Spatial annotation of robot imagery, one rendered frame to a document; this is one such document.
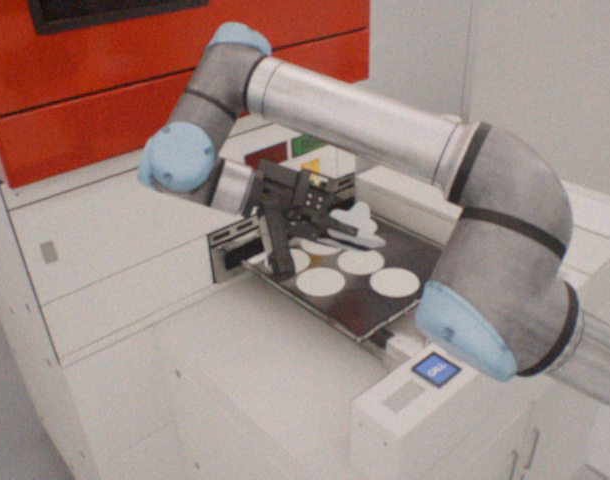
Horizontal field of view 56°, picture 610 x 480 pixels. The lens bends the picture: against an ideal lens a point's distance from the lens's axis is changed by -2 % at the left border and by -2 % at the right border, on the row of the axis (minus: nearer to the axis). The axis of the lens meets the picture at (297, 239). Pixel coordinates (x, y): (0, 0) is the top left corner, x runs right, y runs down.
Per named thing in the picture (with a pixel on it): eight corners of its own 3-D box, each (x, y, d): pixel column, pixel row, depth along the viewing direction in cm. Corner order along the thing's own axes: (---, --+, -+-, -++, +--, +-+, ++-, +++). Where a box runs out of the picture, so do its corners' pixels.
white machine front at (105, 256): (57, 362, 114) (-5, 180, 93) (348, 220, 158) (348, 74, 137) (63, 370, 112) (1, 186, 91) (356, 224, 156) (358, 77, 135)
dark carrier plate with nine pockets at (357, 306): (246, 262, 129) (246, 260, 128) (355, 210, 147) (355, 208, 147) (358, 336, 106) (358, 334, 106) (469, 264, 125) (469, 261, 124)
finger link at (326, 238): (384, 219, 89) (330, 199, 87) (376, 255, 87) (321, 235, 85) (375, 224, 92) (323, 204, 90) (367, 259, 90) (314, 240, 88)
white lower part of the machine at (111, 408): (45, 437, 201) (-34, 239, 159) (234, 333, 246) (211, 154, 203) (140, 591, 154) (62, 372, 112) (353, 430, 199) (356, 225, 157)
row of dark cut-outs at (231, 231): (209, 244, 126) (207, 235, 124) (351, 182, 150) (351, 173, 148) (210, 246, 125) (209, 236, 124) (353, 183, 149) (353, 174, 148)
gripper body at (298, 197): (341, 179, 83) (261, 152, 81) (327, 234, 81) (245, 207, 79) (326, 195, 90) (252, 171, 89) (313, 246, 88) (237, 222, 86)
